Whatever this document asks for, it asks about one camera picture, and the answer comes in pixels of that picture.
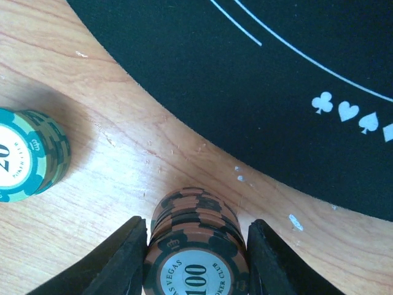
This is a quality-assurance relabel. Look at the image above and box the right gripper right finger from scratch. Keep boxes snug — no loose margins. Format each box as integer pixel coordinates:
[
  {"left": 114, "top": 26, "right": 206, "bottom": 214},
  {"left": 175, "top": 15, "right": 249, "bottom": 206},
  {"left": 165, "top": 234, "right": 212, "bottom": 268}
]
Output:
[{"left": 247, "top": 219, "right": 343, "bottom": 295}]

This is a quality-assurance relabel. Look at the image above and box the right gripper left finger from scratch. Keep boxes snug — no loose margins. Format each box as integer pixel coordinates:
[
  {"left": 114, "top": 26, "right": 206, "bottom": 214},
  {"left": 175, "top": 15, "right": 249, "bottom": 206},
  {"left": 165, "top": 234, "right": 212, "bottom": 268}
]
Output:
[{"left": 29, "top": 216, "right": 147, "bottom": 295}]

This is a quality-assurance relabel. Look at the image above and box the brown poker chip stack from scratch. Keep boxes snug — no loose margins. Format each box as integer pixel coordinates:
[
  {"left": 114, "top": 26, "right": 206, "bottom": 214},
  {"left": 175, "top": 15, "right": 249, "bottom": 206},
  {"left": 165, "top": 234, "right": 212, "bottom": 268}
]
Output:
[{"left": 143, "top": 187, "right": 249, "bottom": 294}]

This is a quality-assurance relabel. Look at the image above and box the green poker chip stack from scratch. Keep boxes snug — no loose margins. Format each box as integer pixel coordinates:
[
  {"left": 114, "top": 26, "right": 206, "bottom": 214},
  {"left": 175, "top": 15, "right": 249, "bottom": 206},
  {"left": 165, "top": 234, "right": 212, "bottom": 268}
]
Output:
[{"left": 1, "top": 108, "right": 71, "bottom": 202}]

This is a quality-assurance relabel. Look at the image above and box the round black poker mat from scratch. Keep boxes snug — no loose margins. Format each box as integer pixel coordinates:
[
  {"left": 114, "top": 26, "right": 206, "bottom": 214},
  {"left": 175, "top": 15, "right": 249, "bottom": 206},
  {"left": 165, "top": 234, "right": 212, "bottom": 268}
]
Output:
[{"left": 69, "top": 1, "right": 392, "bottom": 221}]

